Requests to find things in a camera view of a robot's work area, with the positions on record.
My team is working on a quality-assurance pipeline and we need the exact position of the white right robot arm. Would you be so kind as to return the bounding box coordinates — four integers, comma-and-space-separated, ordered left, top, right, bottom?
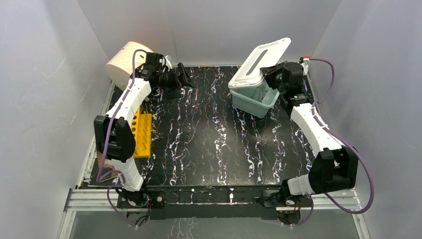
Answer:
260, 62, 358, 206

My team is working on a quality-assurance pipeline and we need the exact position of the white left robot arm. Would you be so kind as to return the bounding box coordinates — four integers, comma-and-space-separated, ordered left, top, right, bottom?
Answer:
94, 52, 195, 207

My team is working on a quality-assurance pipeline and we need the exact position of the white bin lid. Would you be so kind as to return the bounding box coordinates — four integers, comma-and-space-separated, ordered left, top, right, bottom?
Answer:
228, 37, 291, 90

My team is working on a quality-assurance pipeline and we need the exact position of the teal plastic bin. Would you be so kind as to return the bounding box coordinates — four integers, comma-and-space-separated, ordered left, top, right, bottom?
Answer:
229, 82, 280, 119

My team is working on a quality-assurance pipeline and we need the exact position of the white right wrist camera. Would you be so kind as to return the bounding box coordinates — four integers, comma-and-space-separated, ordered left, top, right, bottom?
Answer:
299, 56, 310, 76

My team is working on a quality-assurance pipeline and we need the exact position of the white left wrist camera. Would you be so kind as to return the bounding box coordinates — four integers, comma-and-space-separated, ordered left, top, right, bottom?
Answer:
161, 55, 173, 69

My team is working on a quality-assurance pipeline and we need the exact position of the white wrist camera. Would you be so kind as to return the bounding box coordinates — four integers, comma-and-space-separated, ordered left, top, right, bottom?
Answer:
299, 56, 310, 76
161, 55, 173, 69

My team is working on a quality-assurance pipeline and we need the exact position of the yellow test tube rack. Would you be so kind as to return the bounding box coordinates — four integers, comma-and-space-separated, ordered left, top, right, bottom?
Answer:
131, 107, 152, 159

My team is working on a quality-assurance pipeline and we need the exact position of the cream cylindrical drum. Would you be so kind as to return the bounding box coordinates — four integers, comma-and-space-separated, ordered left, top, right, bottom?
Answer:
105, 41, 154, 90

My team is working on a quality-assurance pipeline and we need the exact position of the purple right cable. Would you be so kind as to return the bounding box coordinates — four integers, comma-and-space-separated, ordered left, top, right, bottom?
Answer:
309, 58, 376, 215

